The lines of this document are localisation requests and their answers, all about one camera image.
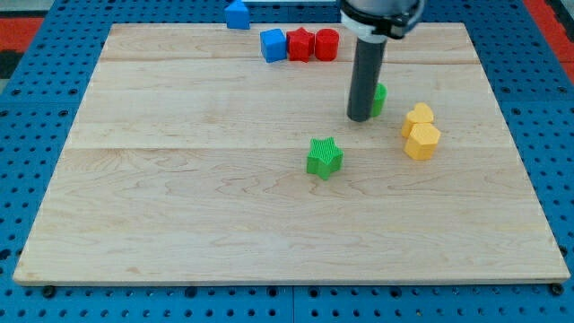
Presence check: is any yellow heart block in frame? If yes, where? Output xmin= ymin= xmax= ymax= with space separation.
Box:
xmin=401 ymin=102 xmax=434 ymax=138

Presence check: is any red cylinder block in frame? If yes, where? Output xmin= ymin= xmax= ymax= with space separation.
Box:
xmin=315 ymin=28 xmax=340 ymax=61

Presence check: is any light wooden board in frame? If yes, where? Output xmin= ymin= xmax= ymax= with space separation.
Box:
xmin=13 ymin=23 xmax=570 ymax=286

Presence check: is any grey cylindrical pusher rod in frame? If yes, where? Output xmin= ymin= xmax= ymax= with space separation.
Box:
xmin=346 ymin=39 xmax=387 ymax=122

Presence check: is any yellow hexagon block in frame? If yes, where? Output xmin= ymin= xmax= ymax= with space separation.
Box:
xmin=404 ymin=123 xmax=441 ymax=161

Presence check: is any green cylinder block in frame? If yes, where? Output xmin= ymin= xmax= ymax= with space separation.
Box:
xmin=370 ymin=83 xmax=387 ymax=118

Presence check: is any blue triangle block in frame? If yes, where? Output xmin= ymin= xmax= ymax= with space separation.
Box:
xmin=224 ymin=0 xmax=250 ymax=30

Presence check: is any red star block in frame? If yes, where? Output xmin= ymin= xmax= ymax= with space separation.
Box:
xmin=286 ymin=27 xmax=315 ymax=63

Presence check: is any green star block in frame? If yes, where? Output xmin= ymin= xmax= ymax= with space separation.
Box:
xmin=306 ymin=137 xmax=344 ymax=180

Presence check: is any blue cube block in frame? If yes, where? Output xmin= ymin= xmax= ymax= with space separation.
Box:
xmin=259 ymin=29 xmax=287 ymax=63

